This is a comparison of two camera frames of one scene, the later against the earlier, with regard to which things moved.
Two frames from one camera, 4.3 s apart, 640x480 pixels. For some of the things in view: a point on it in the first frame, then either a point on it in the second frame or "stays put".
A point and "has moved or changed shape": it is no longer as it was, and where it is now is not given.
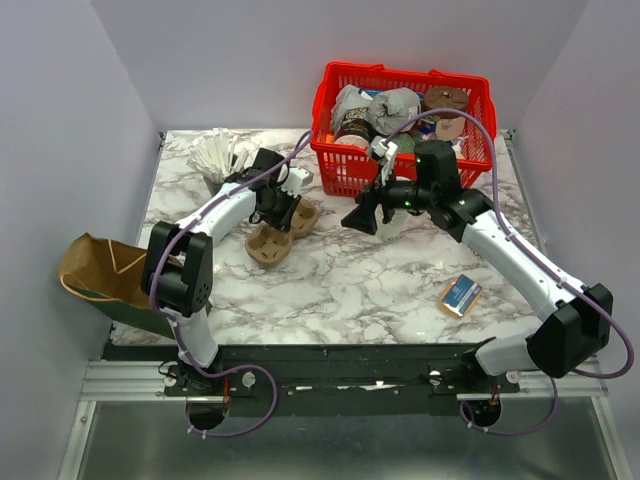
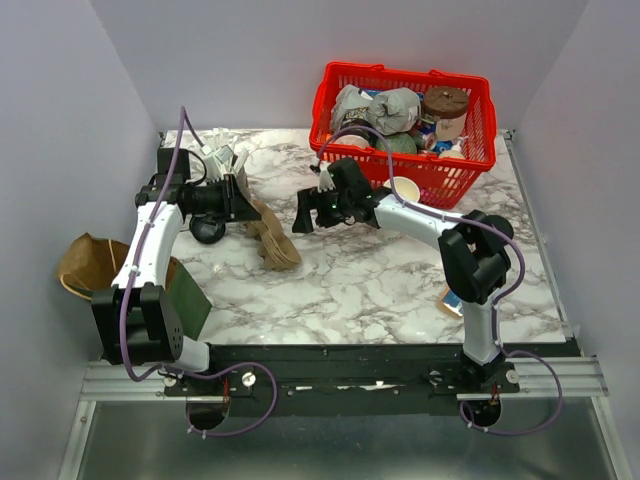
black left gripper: (283, 220) to (237, 206)
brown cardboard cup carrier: (269, 245) has moved or changed shape
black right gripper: (362, 218) to (308, 200)
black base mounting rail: (338, 379) stays put
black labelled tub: (356, 129) stays put
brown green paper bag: (108, 275) stays put
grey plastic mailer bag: (387, 111) stays put
